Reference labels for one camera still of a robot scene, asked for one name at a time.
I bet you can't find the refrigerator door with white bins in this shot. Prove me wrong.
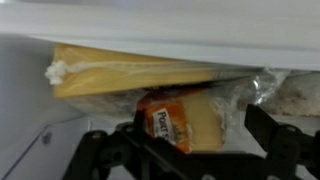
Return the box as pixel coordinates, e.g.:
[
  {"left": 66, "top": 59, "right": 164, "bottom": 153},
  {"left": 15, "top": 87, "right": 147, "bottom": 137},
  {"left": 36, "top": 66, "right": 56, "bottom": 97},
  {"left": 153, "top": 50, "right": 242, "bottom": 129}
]
[{"left": 0, "top": 0, "right": 320, "bottom": 180}]

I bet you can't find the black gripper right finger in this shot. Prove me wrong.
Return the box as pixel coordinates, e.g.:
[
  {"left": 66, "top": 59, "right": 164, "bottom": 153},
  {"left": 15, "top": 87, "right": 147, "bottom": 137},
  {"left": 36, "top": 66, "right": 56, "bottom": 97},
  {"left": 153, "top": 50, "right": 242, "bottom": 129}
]
[{"left": 244, "top": 103, "right": 320, "bottom": 180}]

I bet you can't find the clear crumpled plastic bag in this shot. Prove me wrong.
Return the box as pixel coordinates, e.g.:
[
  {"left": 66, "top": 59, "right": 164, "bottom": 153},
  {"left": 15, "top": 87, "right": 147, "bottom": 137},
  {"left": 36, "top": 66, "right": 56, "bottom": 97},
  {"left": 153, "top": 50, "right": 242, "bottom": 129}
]
[{"left": 229, "top": 67, "right": 320, "bottom": 118}]

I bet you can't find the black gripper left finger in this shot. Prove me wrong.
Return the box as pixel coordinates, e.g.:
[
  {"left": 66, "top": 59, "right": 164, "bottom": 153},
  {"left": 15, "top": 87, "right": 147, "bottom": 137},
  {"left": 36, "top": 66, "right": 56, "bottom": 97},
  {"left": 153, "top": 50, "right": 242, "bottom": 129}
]
[{"left": 63, "top": 108, "right": 201, "bottom": 180}]

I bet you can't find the orange-labelled bread loaf bag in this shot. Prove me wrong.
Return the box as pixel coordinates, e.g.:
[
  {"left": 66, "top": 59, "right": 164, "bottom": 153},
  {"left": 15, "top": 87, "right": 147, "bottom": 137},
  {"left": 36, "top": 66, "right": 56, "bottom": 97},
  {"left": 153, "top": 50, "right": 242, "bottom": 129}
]
[{"left": 137, "top": 90, "right": 229, "bottom": 154}]

